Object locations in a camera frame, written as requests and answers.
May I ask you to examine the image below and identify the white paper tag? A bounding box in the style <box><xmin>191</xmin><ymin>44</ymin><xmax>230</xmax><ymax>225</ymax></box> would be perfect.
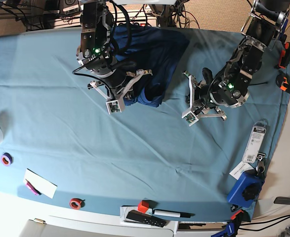
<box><xmin>229</xmin><ymin>161</ymin><xmax>253</xmax><ymax>180</ymax></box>

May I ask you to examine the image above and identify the white power strip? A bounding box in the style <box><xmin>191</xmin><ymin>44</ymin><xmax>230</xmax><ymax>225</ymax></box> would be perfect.
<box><xmin>50</xmin><ymin>9</ymin><xmax>160</xmax><ymax>28</ymax></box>

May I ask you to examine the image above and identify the white black marker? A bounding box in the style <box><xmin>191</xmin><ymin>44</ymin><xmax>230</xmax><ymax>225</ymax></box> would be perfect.
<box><xmin>152</xmin><ymin>209</ymin><xmax>195</xmax><ymax>218</ymax></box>

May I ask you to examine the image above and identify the black zip tie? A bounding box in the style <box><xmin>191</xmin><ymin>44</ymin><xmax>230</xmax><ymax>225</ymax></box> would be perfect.
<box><xmin>249</xmin><ymin>81</ymin><xmax>268</xmax><ymax>86</ymax></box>

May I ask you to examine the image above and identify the blue t-shirt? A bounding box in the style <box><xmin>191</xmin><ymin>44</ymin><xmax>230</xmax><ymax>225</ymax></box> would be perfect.
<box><xmin>117</xmin><ymin>25</ymin><xmax>189</xmax><ymax>107</ymax></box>

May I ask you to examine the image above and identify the orange black utility knife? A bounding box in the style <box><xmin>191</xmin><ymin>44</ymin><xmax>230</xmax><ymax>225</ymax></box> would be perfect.
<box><xmin>276</xmin><ymin>72</ymin><xmax>290</xmax><ymax>94</ymax></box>

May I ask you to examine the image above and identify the blue box with black knob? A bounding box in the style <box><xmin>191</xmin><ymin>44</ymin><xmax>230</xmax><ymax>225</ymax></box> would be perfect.
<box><xmin>227</xmin><ymin>171</ymin><xmax>264</xmax><ymax>208</ymax></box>

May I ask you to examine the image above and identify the red tape roll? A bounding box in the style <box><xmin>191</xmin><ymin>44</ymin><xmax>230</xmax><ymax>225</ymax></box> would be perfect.
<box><xmin>69</xmin><ymin>198</ymin><xmax>85</xmax><ymax>210</ymax></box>

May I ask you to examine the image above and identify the orange black clamp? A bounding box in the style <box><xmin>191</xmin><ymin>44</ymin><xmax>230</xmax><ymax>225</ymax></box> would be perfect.
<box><xmin>275</xmin><ymin>42</ymin><xmax>290</xmax><ymax>69</ymax></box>

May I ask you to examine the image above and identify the clear blister pack with label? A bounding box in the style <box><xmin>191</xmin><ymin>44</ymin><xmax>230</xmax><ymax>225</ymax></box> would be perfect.
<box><xmin>242</xmin><ymin>120</ymin><xmax>268</xmax><ymax>163</ymax></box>

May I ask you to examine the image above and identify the white notepad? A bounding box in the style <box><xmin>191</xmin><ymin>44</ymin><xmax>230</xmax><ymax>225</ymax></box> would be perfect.
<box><xmin>23</xmin><ymin>169</ymin><xmax>57</xmax><ymax>199</ymax></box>

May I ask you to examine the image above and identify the red cube block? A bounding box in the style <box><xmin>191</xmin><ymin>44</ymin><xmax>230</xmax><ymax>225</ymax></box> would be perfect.
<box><xmin>137</xmin><ymin>200</ymin><xmax>150</xmax><ymax>214</ymax></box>

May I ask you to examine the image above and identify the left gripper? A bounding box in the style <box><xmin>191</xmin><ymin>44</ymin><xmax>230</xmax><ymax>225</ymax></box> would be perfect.
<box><xmin>193</xmin><ymin>83</ymin><xmax>234</xmax><ymax>110</ymax></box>

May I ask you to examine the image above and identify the black remote control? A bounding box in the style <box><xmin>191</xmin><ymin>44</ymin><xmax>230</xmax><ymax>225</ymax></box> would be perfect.
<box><xmin>126</xmin><ymin>210</ymin><xmax>167</xmax><ymax>228</ymax></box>

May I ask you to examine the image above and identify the light blue table cloth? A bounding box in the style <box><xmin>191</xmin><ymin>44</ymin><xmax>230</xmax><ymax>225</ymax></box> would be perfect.
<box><xmin>0</xmin><ymin>28</ymin><xmax>290</xmax><ymax>222</ymax></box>

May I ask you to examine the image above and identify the purple tape roll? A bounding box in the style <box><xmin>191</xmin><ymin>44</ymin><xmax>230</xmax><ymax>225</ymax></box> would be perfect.
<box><xmin>0</xmin><ymin>153</ymin><xmax>13</xmax><ymax>166</ymax></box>

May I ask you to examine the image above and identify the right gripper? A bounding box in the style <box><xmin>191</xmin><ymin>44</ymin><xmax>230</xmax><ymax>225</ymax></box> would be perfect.
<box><xmin>95</xmin><ymin>69</ymin><xmax>135</xmax><ymax>99</ymax></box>

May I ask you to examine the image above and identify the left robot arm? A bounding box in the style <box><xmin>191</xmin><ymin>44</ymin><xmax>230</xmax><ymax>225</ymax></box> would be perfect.
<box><xmin>193</xmin><ymin>0</ymin><xmax>290</xmax><ymax>113</ymax></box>

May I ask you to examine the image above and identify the blue orange bottom clamp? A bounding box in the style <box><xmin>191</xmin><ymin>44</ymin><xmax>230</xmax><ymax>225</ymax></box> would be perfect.
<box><xmin>211</xmin><ymin>210</ymin><xmax>249</xmax><ymax>237</ymax></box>

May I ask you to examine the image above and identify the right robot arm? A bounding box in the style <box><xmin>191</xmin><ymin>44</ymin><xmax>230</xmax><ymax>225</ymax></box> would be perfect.
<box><xmin>72</xmin><ymin>0</ymin><xmax>136</xmax><ymax>100</ymax></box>

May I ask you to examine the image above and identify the black phone device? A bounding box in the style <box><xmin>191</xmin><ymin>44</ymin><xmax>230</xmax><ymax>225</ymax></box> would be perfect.
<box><xmin>274</xmin><ymin>197</ymin><xmax>290</xmax><ymax>205</ymax></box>

